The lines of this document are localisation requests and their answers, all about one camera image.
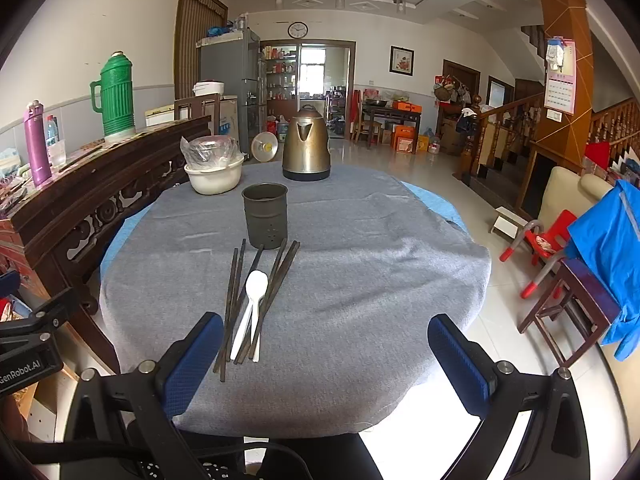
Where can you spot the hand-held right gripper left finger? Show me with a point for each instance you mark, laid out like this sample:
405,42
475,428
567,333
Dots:
194,362

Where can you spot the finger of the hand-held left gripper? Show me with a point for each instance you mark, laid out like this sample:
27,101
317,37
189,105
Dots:
50,310

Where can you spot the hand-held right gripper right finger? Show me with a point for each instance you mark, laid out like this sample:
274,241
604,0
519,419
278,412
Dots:
457,365

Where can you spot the white plastic spoon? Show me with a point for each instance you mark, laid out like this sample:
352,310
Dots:
257,340
256,282

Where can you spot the bunch of dark chopsticks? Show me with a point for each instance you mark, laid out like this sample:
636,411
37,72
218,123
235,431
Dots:
285,262

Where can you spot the dark grey utensil holder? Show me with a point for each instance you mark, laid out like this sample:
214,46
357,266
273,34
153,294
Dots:
265,215

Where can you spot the blue table cover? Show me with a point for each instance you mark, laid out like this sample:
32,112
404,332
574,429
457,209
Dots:
114,247

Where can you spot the carved wooden sideboard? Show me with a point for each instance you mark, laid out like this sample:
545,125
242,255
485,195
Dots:
75,200

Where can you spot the grey tablecloth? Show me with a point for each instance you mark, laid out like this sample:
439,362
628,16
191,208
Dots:
350,285

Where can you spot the pile of snack packets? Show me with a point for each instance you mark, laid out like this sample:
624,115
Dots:
15,175

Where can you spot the dark wooden stool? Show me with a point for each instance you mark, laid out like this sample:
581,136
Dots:
585,290

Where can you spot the small white step stool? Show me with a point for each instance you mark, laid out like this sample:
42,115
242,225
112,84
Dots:
507,220

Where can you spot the clear plastic cup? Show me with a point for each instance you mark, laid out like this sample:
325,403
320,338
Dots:
58,155

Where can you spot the purple insulated bottle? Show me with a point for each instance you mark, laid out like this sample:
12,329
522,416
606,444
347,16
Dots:
37,150

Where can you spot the red child chair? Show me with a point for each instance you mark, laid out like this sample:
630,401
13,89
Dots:
555,232

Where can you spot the clear water bottle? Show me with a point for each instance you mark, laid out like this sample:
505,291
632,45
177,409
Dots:
52,130

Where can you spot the blue raincoat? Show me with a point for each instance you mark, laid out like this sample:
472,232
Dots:
607,260

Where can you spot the white plastic basin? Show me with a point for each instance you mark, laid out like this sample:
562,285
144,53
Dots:
215,180

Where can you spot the beige sofa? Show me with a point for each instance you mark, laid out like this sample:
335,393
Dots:
565,195

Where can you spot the clear water jug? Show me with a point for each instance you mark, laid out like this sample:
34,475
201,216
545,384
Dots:
433,142

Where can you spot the green thermos flask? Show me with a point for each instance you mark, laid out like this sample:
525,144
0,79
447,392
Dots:
119,95

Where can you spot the orange box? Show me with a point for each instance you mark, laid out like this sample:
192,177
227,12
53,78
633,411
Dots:
406,139

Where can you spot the brass electric kettle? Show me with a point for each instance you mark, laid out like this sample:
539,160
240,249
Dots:
306,145

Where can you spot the wooden staircase railing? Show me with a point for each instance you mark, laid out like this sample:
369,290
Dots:
505,120

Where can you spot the wooden chair back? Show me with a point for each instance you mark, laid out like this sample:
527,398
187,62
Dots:
197,105

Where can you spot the dark wooden side table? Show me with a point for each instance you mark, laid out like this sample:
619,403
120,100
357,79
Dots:
390,115

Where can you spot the white rice cooker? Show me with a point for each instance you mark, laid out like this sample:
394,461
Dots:
207,89

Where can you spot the brown wooden door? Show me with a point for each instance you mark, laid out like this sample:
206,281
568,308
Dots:
460,80

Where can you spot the grey refrigerator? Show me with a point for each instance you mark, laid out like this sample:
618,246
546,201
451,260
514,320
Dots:
225,65

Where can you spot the kitchen shelf with bottles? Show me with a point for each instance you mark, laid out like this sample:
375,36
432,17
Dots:
280,75

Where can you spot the brown striped curtain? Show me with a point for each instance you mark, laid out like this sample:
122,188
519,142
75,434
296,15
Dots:
197,35

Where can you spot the orange wooden pillar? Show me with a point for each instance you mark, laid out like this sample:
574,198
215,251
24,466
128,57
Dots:
562,10

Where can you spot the pink wall calendar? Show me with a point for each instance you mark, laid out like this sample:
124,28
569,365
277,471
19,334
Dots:
560,90

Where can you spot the framed wall picture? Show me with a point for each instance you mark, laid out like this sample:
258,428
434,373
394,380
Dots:
401,61

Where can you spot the round wall clock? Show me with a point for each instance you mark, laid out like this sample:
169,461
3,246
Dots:
298,30

